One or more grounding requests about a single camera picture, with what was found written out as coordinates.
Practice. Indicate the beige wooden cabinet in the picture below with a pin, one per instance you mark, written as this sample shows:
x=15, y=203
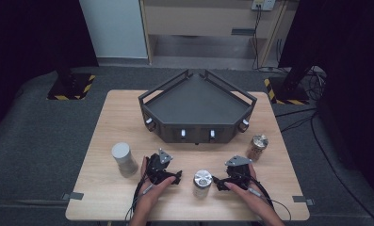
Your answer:
x=200, y=22

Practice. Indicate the silver-lidded jar with brown contents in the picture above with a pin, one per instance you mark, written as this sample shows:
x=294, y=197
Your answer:
x=256, y=147

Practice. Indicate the white-lidded jar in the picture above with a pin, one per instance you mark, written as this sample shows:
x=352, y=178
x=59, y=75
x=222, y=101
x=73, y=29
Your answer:
x=124, y=158

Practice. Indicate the black stand post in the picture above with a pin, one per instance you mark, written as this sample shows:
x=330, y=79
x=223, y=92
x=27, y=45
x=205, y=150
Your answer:
x=296, y=77
x=65, y=75

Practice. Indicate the white wall socket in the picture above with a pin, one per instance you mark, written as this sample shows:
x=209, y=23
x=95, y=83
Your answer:
x=263, y=4

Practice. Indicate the hazard-striped stand base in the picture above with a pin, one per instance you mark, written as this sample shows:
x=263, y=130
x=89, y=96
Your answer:
x=81, y=91
x=280, y=95

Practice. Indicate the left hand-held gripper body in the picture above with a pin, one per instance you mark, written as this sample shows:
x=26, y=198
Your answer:
x=156, y=168

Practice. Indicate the person's right hand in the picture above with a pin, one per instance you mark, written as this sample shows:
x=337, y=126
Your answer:
x=249, y=197

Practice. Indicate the black hexagonal tray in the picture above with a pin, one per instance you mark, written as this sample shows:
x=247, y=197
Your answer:
x=196, y=108

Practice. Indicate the person's left hand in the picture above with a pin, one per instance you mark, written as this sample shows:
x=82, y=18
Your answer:
x=151, y=194

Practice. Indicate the silver-lidded jar with pale contents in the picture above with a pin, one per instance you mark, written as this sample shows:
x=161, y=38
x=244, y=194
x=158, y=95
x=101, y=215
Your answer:
x=202, y=183

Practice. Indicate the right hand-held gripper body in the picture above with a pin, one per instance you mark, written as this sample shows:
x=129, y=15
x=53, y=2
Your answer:
x=238, y=172

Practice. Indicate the grey tape strip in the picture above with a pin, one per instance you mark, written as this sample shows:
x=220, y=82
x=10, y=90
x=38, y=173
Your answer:
x=303, y=200
x=72, y=196

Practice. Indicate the black curtain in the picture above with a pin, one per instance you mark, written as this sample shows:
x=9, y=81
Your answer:
x=351, y=62
x=24, y=47

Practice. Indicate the grey label on cabinet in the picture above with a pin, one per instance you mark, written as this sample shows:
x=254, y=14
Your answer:
x=243, y=31

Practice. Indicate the white panel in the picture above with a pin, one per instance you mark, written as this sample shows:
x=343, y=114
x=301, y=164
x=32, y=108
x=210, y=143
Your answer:
x=115, y=28

